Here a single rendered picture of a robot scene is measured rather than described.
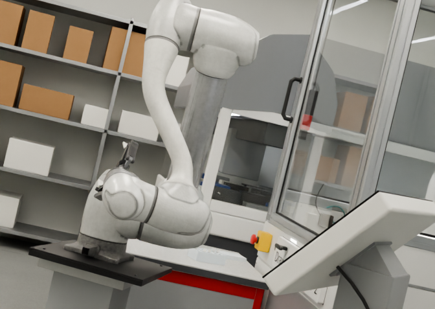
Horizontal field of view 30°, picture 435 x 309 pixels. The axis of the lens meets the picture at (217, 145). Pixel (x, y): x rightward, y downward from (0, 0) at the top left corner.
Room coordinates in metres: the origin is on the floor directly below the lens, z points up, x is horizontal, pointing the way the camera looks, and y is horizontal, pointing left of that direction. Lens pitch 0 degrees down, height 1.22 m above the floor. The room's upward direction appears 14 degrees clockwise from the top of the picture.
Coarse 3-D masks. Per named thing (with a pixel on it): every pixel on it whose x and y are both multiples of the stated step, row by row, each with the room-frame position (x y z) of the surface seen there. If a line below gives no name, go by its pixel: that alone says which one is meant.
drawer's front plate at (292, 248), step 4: (280, 236) 2.98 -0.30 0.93; (280, 240) 2.96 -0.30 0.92; (284, 240) 2.91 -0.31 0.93; (288, 240) 2.91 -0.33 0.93; (280, 244) 2.94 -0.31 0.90; (284, 244) 2.89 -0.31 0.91; (288, 244) 2.85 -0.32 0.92; (292, 244) 2.81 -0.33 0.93; (276, 248) 2.98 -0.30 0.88; (288, 248) 2.84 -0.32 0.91; (292, 248) 2.79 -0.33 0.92; (296, 248) 2.74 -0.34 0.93; (280, 252) 2.92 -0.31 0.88; (284, 252) 2.87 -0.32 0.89; (288, 252) 2.82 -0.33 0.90; (292, 252) 2.78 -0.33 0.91; (276, 256) 2.96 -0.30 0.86; (280, 256) 2.91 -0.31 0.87; (284, 256) 2.86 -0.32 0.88; (288, 256) 2.81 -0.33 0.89; (272, 264) 2.99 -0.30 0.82; (276, 264) 2.93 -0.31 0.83
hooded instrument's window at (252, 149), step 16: (176, 112) 5.31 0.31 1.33; (240, 128) 3.65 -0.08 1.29; (256, 128) 3.66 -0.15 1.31; (272, 128) 3.67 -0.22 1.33; (240, 144) 3.65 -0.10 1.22; (256, 144) 3.66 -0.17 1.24; (272, 144) 3.67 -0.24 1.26; (224, 160) 3.64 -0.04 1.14; (240, 160) 3.65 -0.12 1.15; (256, 160) 3.66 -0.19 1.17; (272, 160) 3.68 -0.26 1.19; (224, 176) 3.64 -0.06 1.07; (240, 176) 3.65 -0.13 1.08; (256, 176) 3.67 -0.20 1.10; (272, 176) 3.68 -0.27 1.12; (224, 192) 3.65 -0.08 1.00; (240, 192) 3.66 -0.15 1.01; (256, 192) 3.67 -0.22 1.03; (256, 208) 3.67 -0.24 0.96
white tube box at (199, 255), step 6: (192, 252) 3.08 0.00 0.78; (198, 252) 3.04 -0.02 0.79; (204, 252) 3.05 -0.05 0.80; (210, 252) 3.11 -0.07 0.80; (192, 258) 3.07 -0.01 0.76; (198, 258) 3.04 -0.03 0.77; (204, 258) 3.05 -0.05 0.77; (210, 258) 3.06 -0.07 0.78; (216, 258) 3.07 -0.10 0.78; (222, 258) 3.08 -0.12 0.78; (222, 264) 3.09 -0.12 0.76
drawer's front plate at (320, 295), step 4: (320, 288) 2.40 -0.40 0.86; (324, 288) 2.40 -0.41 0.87; (304, 292) 2.55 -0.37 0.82; (308, 292) 2.51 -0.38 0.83; (312, 292) 2.47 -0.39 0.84; (316, 292) 2.44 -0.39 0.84; (320, 292) 2.40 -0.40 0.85; (324, 292) 2.40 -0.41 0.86; (312, 296) 2.46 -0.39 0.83; (316, 296) 2.43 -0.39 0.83; (320, 296) 2.40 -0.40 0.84; (324, 296) 2.40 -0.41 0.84; (316, 300) 2.42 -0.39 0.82; (320, 300) 2.40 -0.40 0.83
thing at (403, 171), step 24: (432, 0) 2.35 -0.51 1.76; (432, 24) 2.35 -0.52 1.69; (432, 48) 2.35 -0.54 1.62; (408, 72) 2.34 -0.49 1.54; (432, 72) 2.35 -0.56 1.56; (408, 96) 2.34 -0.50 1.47; (432, 96) 2.36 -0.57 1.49; (408, 120) 2.35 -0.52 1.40; (432, 120) 2.36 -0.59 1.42; (408, 144) 2.35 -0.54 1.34; (432, 144) 2.36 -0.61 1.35; (384, 168) 2.34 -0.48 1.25; (408, 168) 2.35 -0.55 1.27; (432, 168) 2.37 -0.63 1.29; (408, 192) 2.36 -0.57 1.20; (432, 192) 2.37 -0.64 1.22
